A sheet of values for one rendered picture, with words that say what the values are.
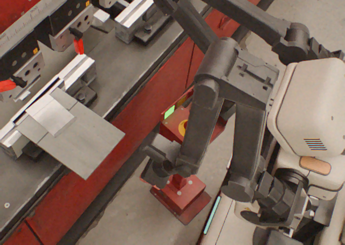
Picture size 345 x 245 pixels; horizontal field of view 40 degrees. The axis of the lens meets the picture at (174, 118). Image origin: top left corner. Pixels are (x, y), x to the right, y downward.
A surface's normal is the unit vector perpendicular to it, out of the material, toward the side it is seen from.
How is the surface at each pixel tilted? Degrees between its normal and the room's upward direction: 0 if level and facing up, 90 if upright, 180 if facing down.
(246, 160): 90
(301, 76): 42
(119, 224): 0
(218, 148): 0
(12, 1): 90
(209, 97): 90
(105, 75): 0
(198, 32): 77
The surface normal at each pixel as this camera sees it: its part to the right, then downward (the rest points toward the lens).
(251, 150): -0.34, 0.81
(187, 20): -0.20, 0.73
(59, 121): 0.08, -0.47
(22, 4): 0.82, 0.54
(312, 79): -0.55, -0.61
